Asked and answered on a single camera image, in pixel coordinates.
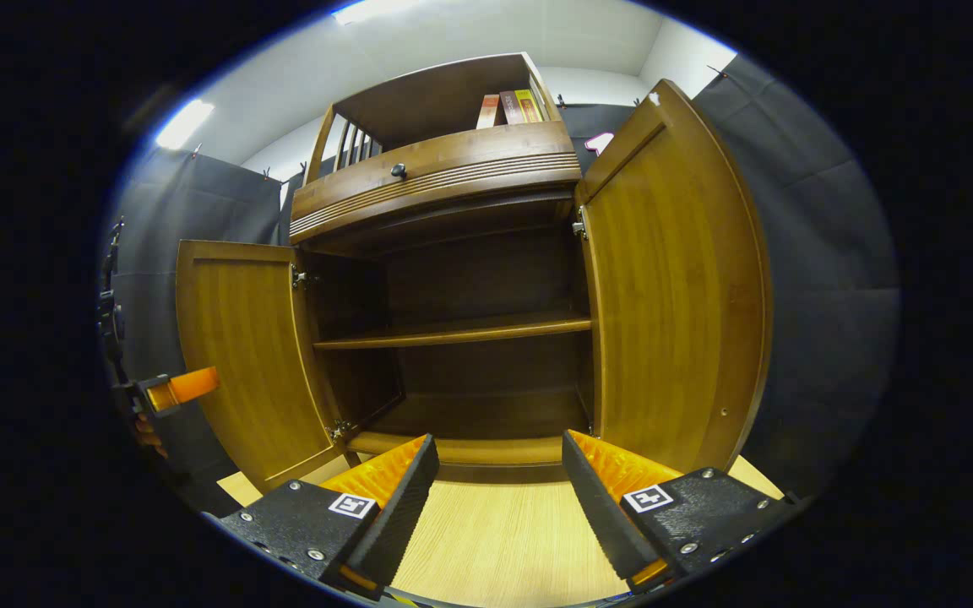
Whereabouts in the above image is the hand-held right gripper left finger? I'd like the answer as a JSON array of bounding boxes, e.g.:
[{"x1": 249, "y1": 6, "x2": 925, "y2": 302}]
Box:
[{"x1": 216, "y1": 434, "x2": 440, "y2": 600}]

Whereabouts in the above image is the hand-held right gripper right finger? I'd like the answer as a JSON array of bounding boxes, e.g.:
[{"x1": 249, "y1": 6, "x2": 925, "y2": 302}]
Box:
[{"x1": 562, "y1": 429, "x2": 800, "y2": 594}]

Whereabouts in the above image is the wooden shoe cabinet door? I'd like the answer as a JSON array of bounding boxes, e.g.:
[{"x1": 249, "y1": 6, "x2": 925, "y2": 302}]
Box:
[
  {"x1": 575, "y1": 79, "x2": 773, "y2": 474},
  {"x1": 176, "y1": 240, "x2": 348, "y2": 495}
]

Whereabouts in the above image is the wooden double-door shoe cabinet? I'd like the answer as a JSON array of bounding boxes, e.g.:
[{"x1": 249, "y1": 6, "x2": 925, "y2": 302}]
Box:
[{"x1": 176, "y1": 52, "x2": 773, "y2": 495}]

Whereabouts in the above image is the wooden cabinet shelf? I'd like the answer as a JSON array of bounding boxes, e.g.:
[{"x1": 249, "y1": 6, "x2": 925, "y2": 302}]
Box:
[{"x1": 313, "y1": 311, "x2": 593, "y2": 351}]

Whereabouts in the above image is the wooden cabinet drawer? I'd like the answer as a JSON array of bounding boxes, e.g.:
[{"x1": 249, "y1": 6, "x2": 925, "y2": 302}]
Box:
[{"x1": 290, "y1": 121, "x2": 582, "y2": 246}]

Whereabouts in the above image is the small ceiling light panel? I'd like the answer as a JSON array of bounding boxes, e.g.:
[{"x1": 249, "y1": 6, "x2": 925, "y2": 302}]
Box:
[{"x1": 155, "y1": 99, "x2": 215, "y2": 151}]

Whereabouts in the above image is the large ceiling light panel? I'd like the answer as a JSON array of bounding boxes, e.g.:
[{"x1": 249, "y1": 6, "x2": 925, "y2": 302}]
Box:
[{"x1": 333, "y1": 0, "x2": 428, "y2": 26}]

